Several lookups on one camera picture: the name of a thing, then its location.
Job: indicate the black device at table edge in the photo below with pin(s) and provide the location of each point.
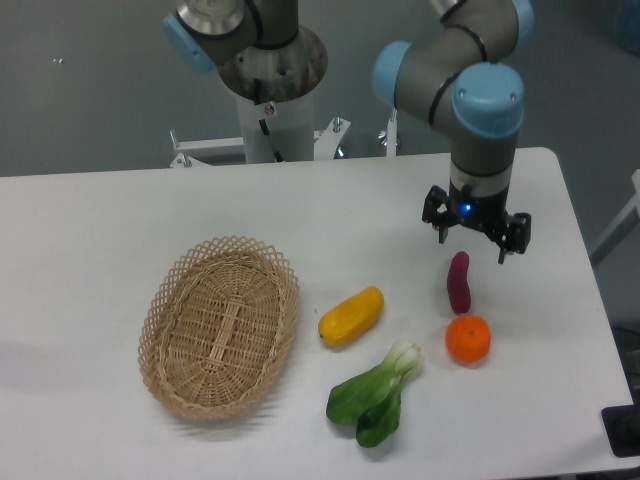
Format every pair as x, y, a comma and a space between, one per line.
622, 428

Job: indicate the orange mandarin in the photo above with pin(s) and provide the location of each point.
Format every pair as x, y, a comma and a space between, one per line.
468, 338

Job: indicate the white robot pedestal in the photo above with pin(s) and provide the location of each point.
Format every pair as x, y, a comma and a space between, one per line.
274, 94

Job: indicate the white metal base frame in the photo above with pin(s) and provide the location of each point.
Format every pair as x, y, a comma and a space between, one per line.
327, 144

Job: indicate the purple sweet potato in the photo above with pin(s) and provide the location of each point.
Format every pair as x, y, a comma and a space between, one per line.
457, 283

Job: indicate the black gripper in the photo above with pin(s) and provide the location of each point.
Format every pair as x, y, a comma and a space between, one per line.
476, 204

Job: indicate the green bok choy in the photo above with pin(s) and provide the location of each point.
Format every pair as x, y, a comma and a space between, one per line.
371, 401

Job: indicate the white frame at right edge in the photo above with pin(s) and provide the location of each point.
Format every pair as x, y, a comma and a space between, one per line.
618, 228

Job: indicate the yellow mango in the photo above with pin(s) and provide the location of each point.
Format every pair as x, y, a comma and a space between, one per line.
353, 317

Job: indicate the woven wicker basket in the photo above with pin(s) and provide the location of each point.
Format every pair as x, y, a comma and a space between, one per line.
219, 329

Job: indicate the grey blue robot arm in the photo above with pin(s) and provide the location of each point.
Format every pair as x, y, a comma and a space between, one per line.
458, 84

